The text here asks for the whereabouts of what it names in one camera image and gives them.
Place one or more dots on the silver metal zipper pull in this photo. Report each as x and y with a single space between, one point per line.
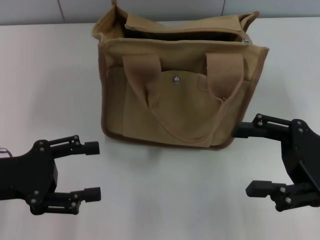
246 41

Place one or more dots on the khaki canvas food bag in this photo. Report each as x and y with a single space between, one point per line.
175 112

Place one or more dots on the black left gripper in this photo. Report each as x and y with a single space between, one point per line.
27 177

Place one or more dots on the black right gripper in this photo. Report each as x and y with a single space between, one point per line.
305 160

